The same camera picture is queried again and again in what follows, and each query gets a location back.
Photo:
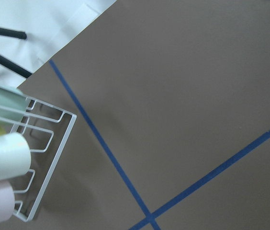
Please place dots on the green plastic cup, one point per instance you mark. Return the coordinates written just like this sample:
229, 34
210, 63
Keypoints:
13, 104

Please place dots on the white wire cup rack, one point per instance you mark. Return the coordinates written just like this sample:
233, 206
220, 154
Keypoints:
46, 129

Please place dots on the black tripod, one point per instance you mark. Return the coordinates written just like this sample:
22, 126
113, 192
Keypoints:
6, 60

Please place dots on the white plastic cup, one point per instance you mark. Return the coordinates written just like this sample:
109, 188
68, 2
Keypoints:
15, 156

